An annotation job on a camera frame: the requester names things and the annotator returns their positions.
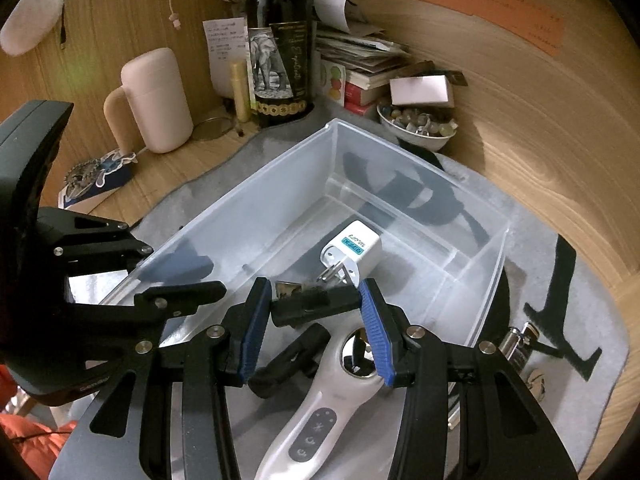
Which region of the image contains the gold tube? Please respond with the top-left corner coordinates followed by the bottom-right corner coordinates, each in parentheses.
top-left (229, 60), bottom-right (251, 124)

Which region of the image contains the pink lidded mug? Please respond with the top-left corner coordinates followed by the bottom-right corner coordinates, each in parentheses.
top-left (103, 47), bottom-right (195, 155)

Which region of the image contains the white bowl of beads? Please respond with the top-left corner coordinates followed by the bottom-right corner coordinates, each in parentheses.
top-left (376, 102), bottom-right (459, 153)

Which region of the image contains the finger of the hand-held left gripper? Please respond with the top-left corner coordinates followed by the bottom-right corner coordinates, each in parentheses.
top-left (37, 206), bottom-right (215, 284)
top-left (75, 280), bottom-right (229, 351)

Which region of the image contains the dark wine bottle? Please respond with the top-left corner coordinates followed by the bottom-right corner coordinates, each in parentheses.
top-left (245, 0), bottom-right (317, 129)

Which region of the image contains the orange sticky note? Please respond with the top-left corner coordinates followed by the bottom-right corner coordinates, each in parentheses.
top-left (411, 0), bottom-right (565, 59)

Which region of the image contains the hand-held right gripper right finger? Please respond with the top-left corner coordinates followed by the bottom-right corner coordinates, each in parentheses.
top-left (357, 277), bottom-right (586, 480)

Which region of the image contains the white fluffy pom-pom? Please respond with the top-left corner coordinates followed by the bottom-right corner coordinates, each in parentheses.
top-left (0, 0), bottom-right (70, 56)

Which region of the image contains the grey mat with black letters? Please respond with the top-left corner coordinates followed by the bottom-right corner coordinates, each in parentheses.
top-left (100, 105), bottom-right (631, 480)

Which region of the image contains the blue illustrated card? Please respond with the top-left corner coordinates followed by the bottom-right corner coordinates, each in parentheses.
top-left (59, 147), bottom-right (139, 209)

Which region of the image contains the black clip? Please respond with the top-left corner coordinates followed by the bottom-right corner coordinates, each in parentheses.
top-left (248, 323), bottom-right (331, 400)

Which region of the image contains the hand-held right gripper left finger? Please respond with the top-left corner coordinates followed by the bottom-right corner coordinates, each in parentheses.
top-left (49, 276), bottom-right (275, 480)

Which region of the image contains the stack of books and papers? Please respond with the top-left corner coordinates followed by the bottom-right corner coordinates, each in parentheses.
top-left (312, 0), bottom-right (467, 119)

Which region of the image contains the black flash drive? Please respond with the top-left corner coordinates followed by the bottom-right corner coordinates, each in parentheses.
top-left (271, 281), bottom-right (362, 329)

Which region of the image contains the round metal coaster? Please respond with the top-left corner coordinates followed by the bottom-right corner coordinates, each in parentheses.
top-left (192, 116), bottom-right (236, 142)

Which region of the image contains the white handwritten note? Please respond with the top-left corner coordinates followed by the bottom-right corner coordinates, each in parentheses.
top-left (202, 17), bottom-right (249, 96)

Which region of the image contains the clear plastic storage bin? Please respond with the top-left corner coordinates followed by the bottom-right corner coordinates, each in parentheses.
top-left (97, 117), bottom-right (512, 480)

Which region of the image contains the white handheld facial device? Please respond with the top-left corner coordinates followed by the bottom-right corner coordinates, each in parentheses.
top-left (255, 325), bottom-right (402, 480)

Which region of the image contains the orange cloth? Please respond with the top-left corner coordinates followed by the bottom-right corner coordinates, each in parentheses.
top-left (0, 364), bottom-right (77, 480)

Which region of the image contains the white power adapter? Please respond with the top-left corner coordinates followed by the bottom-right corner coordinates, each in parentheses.
top-left (318, 220), bottom-right (383, 286)

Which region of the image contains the white paper card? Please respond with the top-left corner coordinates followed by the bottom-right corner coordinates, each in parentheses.
top-left (389, 75), bottom-right (454, 109)

